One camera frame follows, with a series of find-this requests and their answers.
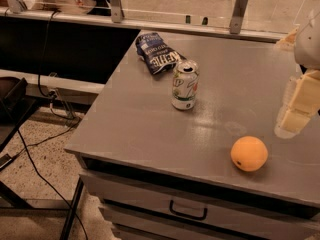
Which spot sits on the metal bracket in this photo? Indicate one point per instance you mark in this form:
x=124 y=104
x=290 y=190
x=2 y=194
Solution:
x=237 y=18
x=116 y=11
x=17 y=6

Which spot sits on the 7up soda can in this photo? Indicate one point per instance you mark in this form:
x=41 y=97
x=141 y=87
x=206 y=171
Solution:
x=184 y=85

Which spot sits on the blue chip bag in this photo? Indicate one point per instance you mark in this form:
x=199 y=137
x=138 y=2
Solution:
x=157 y=55

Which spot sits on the metal bracket left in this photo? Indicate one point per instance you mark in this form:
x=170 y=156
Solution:
x=17 y=6

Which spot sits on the orange fruit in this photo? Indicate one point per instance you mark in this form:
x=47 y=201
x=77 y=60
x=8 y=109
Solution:
x=249 y=153

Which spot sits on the metal bracket middle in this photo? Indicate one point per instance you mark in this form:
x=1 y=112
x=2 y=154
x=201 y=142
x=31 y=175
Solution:
x=116 y=11

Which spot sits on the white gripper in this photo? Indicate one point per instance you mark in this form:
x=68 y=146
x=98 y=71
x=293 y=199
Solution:
x=308 y=47

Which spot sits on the grey drawer cabinet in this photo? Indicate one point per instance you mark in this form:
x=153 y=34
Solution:
x=138 y=152

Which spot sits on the glass barrier panel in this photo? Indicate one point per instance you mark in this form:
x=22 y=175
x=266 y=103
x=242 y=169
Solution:
x=271 y=16

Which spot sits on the metal bracket right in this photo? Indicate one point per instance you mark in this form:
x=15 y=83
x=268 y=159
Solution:
x=237 y=18

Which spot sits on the black drawer handle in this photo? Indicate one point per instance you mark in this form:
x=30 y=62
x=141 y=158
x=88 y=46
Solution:
x=198 y=214

